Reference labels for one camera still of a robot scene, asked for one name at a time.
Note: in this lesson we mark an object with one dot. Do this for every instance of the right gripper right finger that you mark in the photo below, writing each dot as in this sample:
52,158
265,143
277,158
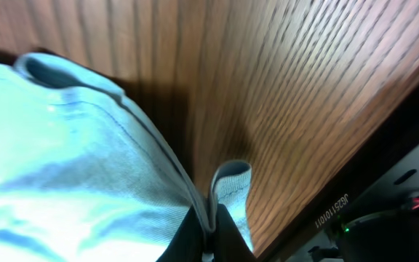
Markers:
229,245

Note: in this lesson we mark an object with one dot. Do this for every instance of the light blue printed t-shirt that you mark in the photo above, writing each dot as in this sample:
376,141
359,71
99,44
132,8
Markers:
86,176

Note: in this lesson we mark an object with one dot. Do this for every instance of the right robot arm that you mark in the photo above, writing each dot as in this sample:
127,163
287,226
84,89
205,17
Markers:
387,236

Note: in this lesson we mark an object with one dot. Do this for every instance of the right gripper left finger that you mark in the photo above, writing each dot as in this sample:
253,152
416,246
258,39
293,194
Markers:
187,245

